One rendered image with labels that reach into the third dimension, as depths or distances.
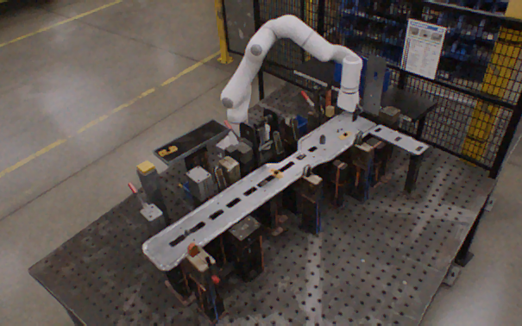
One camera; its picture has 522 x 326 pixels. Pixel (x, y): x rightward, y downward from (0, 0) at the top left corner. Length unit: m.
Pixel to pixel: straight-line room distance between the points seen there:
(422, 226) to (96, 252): 1.63
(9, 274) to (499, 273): 3.21
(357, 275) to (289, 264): 0.31
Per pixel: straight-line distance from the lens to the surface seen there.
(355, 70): 2.07
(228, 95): 2.31
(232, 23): 5.09
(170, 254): 1.79
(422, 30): 2.51
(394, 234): 2.24
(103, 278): 2.21
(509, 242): 3.39
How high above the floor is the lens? 2.36
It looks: 39 degrees down
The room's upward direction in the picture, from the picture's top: 5 degrees counter-clockwise
